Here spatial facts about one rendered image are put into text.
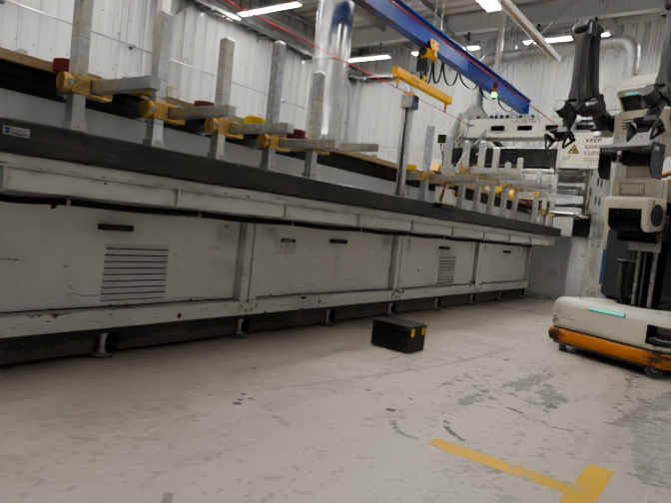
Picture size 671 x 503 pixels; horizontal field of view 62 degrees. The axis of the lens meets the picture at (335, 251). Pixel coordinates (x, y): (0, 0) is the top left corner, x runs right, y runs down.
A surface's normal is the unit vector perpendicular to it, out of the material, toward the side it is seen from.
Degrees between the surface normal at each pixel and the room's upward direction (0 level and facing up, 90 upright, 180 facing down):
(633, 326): 90
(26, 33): 90
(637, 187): 98
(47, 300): 90
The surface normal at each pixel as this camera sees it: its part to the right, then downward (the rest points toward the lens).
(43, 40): 0.80, 0.12
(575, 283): -0.59, -0.02
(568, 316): -0.85, -0.07
